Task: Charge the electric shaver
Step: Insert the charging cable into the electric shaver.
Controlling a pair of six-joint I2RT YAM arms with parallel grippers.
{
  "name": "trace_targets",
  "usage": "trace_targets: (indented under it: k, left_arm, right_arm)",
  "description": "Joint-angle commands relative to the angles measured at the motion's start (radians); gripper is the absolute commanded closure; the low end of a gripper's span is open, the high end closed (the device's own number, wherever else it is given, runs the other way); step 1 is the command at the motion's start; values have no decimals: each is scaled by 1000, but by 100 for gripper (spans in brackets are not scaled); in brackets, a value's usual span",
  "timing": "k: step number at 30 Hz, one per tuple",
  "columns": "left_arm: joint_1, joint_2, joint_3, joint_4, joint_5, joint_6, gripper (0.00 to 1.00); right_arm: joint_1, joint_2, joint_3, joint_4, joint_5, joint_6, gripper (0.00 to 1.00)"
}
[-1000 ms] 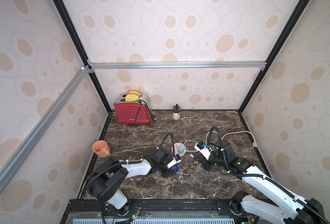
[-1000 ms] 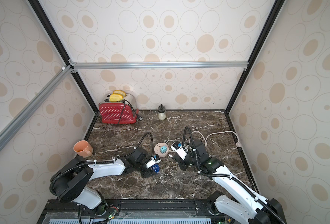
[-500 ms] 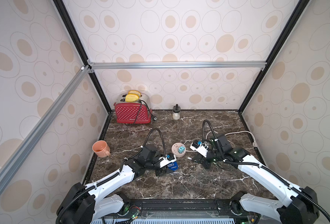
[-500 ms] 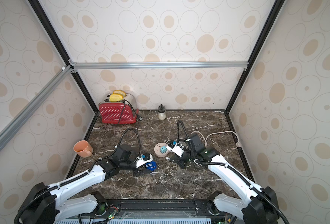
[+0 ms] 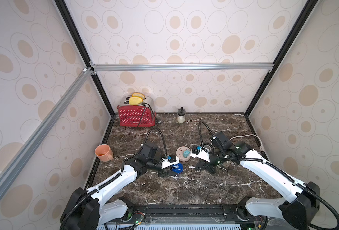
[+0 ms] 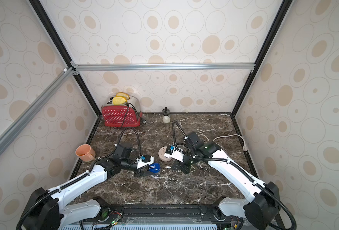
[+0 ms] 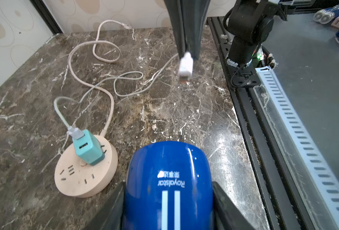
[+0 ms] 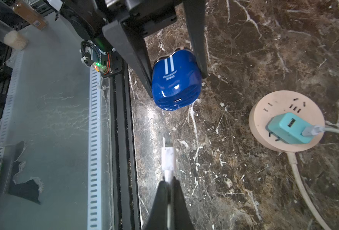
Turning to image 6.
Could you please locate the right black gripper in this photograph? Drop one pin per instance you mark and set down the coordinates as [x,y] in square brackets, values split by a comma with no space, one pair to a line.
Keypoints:
[183,165]

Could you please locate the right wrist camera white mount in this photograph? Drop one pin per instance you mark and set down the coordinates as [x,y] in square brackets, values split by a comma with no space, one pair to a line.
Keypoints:
[177,154]

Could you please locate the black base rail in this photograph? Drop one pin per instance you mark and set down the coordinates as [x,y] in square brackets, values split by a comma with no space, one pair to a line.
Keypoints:
[170,214]

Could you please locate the teal USB wall charger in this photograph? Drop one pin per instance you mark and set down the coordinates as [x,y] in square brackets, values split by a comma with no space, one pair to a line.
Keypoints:
[169,150]

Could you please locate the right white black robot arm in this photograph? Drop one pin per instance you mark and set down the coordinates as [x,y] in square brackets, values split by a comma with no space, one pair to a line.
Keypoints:
[238,178]

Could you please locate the small glass bottle black cap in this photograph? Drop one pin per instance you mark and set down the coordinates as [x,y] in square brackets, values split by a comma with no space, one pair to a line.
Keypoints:
[166,115]

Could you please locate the horizontal aluminium frame bar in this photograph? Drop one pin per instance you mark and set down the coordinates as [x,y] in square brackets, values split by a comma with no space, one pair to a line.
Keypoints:
[164,67]

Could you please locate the front yellow toast slice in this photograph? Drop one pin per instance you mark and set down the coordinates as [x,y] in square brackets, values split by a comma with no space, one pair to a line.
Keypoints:
[117,100]

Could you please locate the left slanted aluminium frame bar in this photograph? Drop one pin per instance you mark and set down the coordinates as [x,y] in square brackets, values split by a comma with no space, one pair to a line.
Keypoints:
[25,118]

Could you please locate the yellow toast slice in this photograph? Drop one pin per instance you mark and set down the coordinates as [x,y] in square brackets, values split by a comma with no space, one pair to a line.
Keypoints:
[117,100]
[124,95]

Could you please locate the red polka dot toaster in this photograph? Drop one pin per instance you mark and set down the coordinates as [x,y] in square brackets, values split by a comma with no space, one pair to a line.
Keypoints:
[121,115]

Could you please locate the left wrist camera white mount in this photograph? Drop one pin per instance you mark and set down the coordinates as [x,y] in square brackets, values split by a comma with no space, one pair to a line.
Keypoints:
[144,160]

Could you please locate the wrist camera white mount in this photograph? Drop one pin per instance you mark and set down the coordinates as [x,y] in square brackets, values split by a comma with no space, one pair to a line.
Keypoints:
[144,160]
[177,154]

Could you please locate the round pink power strip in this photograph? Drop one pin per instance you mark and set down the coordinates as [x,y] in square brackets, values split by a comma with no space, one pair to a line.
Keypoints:
[162,156]

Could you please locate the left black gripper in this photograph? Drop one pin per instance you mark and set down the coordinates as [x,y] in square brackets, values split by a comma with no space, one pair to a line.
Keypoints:
[144,172]

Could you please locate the back yellow toast slice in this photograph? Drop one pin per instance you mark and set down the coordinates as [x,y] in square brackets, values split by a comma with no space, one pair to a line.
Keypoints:
[124,95]

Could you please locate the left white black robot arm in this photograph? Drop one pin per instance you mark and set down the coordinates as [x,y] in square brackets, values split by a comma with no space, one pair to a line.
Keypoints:
[77,187]

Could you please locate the orange plastic cup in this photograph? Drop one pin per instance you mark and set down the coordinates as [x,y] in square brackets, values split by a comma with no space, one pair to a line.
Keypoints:
[85,153]

